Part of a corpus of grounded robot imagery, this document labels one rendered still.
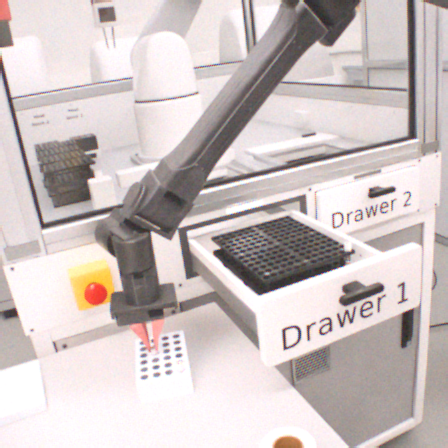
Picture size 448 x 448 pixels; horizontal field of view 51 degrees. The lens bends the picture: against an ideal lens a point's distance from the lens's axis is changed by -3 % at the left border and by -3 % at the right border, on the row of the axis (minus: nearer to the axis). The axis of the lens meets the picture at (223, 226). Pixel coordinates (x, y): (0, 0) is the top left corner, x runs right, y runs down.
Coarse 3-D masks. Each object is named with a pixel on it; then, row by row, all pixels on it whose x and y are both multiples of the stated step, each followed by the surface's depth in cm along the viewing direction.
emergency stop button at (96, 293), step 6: (90, 288) 81; (96, 288) 82; (102, 288) 82; (84, 294) 82; (90, 294) 81; (96, 294) 82; (102, 294) 82; (90, 300) 82; (96, 300) 82; (102, 300) 83
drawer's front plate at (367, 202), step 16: (384, 176) 108; (400, 176) 110; (416, 176) 112; (320, 192) 103; (336, 192) 103; (352, 192) 105; (368, 192) 107; (400, 192) 111; (416, 192) 113; (320, 208) 103; (336, 208) 105; (352, 208) 107; (368, 208) 108; (384, 208) 111; (400, 208) 113; (416, 208) 115; (336, 224) 106; (352, 224) 108; (368, 224) 110
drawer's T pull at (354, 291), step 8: (344, 288) 68; (352, 288) 67; (360, 288) 67; (368, 288) 66; (376, 288) 66; (384, 288) 67; (344, 296) 65; (352, 296) 65; (360, 296) 66; (368, 296) 66; (344, 304) 65
